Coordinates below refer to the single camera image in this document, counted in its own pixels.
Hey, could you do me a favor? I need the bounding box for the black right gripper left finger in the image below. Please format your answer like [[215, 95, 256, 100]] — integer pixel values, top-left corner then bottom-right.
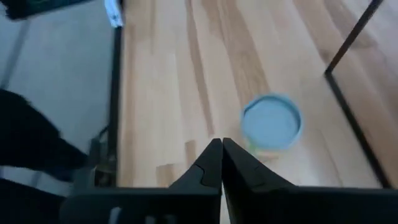
[[58, 138, 224, 224]]

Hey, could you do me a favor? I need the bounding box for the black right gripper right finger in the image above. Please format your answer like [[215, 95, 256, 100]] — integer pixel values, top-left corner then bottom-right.
[[222, 138, 398, 224]]

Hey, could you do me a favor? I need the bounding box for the white and red tomato can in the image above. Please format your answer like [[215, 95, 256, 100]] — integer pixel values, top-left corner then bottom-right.
[[239, 93, 304, 161]]

